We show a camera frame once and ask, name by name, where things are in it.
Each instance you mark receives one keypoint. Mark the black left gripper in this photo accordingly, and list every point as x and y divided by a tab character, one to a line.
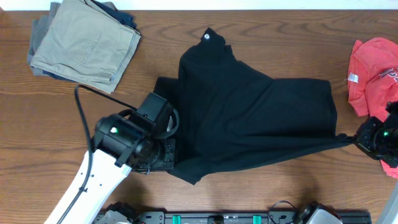
170	162

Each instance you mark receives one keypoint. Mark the black t-shirt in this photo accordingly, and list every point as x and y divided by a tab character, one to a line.
233	117

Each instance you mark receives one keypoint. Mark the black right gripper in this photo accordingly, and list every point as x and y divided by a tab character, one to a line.
364	140

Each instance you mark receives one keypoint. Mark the red printed t-shirt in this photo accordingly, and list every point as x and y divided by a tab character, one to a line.
372	77

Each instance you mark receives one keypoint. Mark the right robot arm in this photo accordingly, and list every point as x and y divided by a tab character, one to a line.
390	174

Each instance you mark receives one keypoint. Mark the khaki folded trousers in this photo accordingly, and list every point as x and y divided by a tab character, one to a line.
84	43

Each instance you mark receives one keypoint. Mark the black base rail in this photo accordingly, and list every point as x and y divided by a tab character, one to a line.
122	213

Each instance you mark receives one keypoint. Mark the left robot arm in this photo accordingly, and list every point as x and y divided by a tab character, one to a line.
124	142

